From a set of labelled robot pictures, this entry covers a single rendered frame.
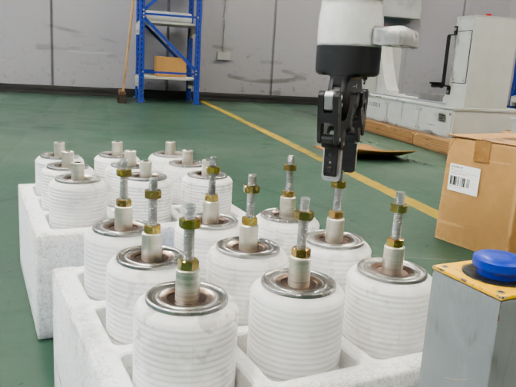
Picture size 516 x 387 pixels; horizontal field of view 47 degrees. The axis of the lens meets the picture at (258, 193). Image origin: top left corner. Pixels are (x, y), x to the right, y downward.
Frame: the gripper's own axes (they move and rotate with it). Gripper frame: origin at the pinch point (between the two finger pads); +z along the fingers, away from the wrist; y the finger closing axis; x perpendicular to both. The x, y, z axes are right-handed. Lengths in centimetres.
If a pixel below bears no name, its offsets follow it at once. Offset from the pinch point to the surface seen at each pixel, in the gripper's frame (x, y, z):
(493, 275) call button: 18.8, 22.9, 3.1
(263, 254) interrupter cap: -5.1, 10.6, 9.2
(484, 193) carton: 14, -94, 19
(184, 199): -35.3, -23.4, 13.6
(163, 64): -316, -458, -5
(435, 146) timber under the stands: -22, -295, 33
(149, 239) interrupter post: -15.0, 18.6, 7.0
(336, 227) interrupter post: 0.3, 0.4, 7.7
